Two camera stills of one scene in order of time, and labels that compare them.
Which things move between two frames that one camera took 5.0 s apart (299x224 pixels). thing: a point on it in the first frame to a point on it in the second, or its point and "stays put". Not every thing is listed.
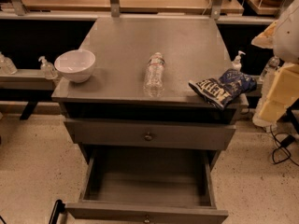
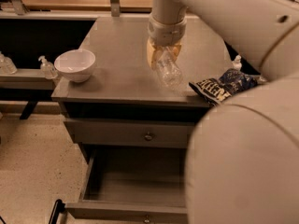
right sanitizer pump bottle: x=236 y=64 stays put
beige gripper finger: x=283 y=91 to x=164 y=34
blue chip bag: x=217 y=91 stays put
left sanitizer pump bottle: x=48 y=69 stays put
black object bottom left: x=59 y=207 stays put
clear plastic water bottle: x=153 y=84 to x=169 y=73
